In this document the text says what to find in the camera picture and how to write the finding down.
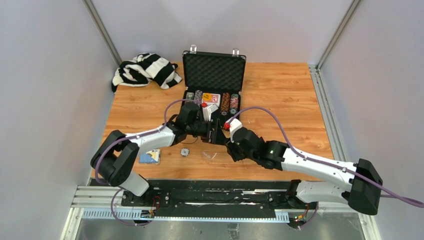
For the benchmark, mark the black poker set case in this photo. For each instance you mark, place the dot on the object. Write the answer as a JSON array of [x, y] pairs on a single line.
[[215, 73]]

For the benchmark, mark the clear dealer button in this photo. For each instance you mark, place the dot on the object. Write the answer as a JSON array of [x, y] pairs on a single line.
[[208, 155]]

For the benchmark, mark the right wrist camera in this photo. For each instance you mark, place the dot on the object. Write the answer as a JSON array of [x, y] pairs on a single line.
[[234, 125]]

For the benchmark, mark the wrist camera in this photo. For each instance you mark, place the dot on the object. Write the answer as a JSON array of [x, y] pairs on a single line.
[[207, 110], [234, 125]]

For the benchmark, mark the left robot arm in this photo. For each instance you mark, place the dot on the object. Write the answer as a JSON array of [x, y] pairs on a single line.
[[114, 160]]

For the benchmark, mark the grey white poker chip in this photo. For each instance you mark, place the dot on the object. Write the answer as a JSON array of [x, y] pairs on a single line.
[[185, 152]]

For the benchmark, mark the yellow big blind button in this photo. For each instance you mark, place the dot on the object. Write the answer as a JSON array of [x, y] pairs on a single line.
[[206, 97]]

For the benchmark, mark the black white striped cloth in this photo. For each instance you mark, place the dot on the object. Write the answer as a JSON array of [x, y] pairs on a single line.
[[144, 69]]

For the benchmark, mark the orange black chip row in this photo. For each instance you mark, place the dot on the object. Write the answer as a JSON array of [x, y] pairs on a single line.
[[225, 104]]

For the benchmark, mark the red green chip row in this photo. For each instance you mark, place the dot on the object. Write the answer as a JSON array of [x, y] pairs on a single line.
[[234, 102]]

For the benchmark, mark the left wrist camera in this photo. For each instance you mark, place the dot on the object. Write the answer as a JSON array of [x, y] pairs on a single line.
[[207, 110]]

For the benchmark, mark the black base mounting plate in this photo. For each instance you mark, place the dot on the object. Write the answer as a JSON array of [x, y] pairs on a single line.
[[232, 199]]

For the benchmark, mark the blue card deck box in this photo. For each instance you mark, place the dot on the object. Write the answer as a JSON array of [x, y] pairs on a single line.
[[151, 157]]

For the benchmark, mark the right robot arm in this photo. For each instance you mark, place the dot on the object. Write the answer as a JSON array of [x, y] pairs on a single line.
[[354, 184]]

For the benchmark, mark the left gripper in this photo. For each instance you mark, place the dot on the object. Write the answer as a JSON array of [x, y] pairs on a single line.
[[217, 136]]

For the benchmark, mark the red playing card deck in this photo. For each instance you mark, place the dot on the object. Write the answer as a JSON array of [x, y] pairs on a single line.
[[216, 99]]

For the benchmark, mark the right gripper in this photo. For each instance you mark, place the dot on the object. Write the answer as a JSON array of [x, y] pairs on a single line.
[[232, 149]]

